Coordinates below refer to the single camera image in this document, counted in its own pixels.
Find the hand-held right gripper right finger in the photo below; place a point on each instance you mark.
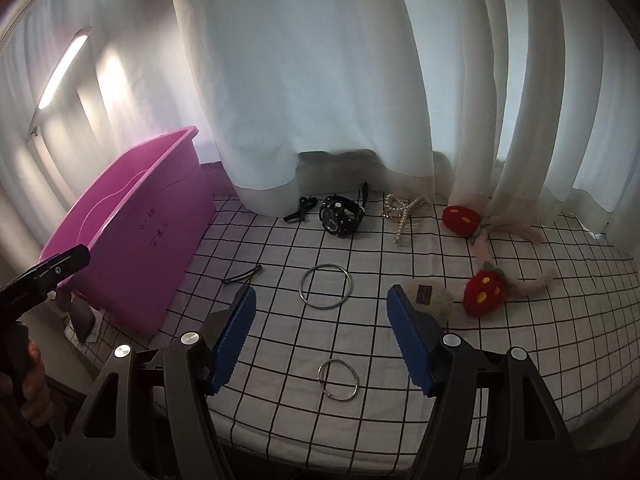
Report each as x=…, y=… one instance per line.
x=410, y=340

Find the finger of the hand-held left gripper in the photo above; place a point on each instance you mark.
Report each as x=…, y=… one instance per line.
x=55, y=266

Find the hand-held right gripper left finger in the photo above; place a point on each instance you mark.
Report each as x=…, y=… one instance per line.
x=232, y=335

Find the beige fluffy hair clip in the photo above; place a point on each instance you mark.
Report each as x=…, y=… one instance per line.
x=425, y=297

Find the pink plastic bin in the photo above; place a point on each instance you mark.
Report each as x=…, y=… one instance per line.
x=125, y=240

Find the large silver bangle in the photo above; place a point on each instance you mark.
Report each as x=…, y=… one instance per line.
x=300, y=287

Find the small silver bangle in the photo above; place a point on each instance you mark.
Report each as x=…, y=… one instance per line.
x=319, y=380

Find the black wrist watch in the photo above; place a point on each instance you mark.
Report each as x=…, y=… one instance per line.
x=340, y=215

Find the person's left hand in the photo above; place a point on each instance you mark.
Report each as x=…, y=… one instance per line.
x=32, y=385

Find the white checked cloth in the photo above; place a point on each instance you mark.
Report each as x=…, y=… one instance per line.
x=280, y=340

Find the small dark object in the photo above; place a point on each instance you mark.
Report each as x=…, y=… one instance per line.
x=82, y=317

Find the black hair pin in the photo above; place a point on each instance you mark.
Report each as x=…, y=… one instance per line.
x=245, y=275

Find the pearl hair claw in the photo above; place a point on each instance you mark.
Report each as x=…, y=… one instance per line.
x=402, y=215

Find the black ribbon bow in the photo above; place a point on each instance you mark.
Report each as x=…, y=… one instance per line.
x=300, y=208

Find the white desk lamp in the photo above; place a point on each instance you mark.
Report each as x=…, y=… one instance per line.
x=60, y=70

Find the white sheer curtain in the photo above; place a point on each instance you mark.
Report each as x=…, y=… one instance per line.
x=300, y=85

